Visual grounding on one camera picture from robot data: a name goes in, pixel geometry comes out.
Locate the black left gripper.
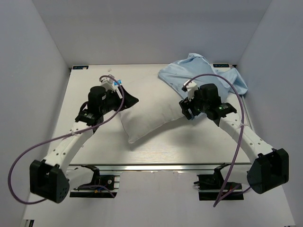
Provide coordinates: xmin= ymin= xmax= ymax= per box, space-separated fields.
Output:
xmin=99 ymin=86 xmax=139 ymax=115

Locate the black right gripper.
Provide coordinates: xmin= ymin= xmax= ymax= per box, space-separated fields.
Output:
xmin=179 ymin=87 xmax=209 ymax=120

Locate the white pillow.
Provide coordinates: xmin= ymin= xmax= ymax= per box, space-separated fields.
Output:
xmin=119 ymin=77 xmax=184 ymax=144

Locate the light blue pillowcase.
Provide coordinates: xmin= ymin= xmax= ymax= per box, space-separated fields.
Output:
xmin=158 ymin=53 xmax=248 ymax=101

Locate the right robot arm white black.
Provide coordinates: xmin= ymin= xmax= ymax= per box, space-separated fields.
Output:
xmin=179 ymin=82 xmax=289 ymax=194

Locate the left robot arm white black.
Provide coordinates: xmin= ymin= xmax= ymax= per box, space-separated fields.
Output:
xmin=29 ymin=86 xmax=139 ymax=203

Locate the blue pillow tag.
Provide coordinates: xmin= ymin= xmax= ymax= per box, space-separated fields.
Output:
xmin=114 ymin=79 xmax=122 ymax=86

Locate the blue sticker right corner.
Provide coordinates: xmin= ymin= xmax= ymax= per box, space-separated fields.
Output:
xmin=213 ymin=63 xmax=230 ymax=68

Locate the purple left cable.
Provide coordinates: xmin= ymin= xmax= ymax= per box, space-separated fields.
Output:
xmin=8 ymin=75 xmax=126 ymax=205

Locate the purple cable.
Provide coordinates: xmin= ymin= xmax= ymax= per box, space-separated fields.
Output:
xmin=184 ymin=73 xmax=251 ymax=208
xmin=8 ymin=75 xmax=126 ymax=205

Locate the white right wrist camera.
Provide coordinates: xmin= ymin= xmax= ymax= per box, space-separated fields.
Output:
xmin=182 ymin=80 xmax=198 ymax=101

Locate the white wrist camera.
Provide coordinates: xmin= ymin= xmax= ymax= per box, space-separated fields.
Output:
xmin=99 ymin=74 xmax=118 ymax=91
xmin=182 ymin=80 xmax=198 ymax=101

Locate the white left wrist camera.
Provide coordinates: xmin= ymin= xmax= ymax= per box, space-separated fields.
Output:
xmin=99 ymin=74 xmax=118 ymax=91

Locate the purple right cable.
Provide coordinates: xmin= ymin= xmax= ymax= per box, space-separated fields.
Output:
xmin=184 ymin=73 xmax=251 ymax=208

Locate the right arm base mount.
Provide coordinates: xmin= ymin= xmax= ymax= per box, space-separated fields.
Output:
xmin=193 ymin=163 xmax=244 ymax=201

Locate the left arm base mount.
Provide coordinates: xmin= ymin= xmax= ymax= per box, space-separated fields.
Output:
xmin=66 ymin=165 xmax=120 ymax=198

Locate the aluminium table front rail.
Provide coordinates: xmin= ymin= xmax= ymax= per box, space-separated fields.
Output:
xmin=68 ymin=163 xmax=251 ymax=172

